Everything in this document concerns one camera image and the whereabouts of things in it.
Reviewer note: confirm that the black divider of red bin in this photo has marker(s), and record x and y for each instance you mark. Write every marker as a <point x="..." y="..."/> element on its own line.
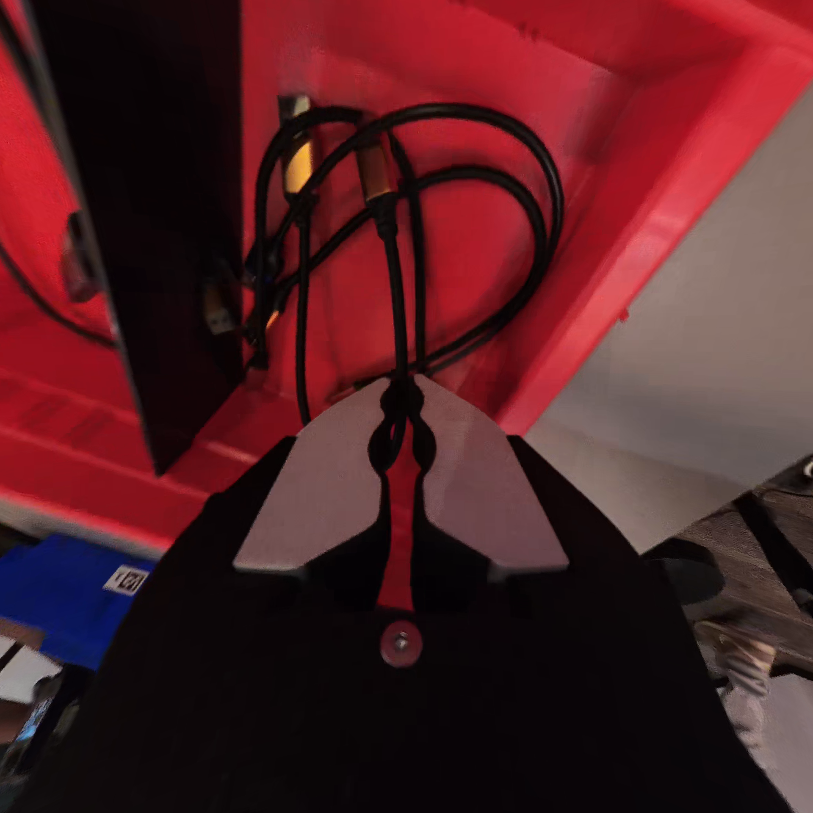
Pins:
<point x="159" y="222"/>

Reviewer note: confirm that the blue plastic bin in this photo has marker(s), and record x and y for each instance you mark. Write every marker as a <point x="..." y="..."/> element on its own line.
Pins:
<point x="57" y="590"/>

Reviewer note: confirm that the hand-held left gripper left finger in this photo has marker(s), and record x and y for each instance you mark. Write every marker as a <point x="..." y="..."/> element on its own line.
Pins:
<point x="311" y="502"/>

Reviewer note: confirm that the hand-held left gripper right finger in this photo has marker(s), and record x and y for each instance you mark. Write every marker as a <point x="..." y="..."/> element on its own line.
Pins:
<point x="483" y="502"/>

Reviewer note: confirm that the red plastic bin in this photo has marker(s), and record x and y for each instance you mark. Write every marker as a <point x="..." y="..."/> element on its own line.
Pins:
<point x="571" y="95"/>

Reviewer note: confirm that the person's shoe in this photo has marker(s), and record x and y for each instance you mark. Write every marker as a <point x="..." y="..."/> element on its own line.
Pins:
<point x="737" y="654"/>

